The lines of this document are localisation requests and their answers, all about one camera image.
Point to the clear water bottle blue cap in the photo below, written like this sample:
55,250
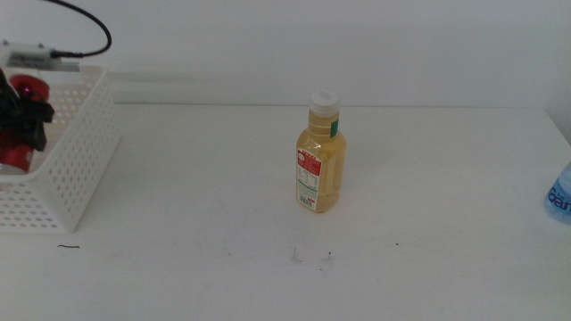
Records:
561,200

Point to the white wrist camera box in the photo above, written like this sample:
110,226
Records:
27,55

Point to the white perforated plastic basket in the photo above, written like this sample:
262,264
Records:
76,156

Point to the yellow tea bottle white cap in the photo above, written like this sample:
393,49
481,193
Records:
322,169

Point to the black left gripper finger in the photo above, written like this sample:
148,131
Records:
35,122

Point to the red can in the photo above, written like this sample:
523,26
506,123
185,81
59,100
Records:
17,156

